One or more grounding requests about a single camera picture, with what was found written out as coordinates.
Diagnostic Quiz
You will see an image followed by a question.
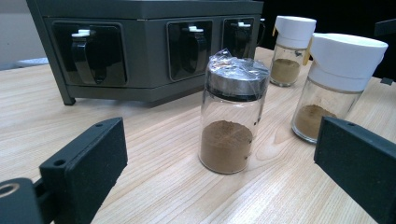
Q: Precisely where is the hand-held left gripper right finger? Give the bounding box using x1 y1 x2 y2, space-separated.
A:
313 116 396 224

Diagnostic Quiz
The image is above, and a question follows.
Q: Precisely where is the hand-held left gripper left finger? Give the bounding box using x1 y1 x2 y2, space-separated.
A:
38 117 129 224

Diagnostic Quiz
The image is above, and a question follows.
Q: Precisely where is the white lid jar brown spice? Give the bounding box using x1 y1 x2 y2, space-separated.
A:
290 32 389 145

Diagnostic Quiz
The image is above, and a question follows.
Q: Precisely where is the dark grey corner spice rack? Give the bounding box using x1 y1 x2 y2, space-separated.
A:
26 0 265 106

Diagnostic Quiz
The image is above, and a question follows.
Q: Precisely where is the metal lid glass spice jar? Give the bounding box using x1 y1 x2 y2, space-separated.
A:
198 48 271 175

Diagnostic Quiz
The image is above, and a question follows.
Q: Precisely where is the white lid jar tan spice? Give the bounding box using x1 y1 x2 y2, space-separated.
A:
269 15 318 88

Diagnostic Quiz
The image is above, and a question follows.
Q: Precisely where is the black rack hook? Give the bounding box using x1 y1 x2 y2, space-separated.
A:
70 28 108 85
180 25 208 76

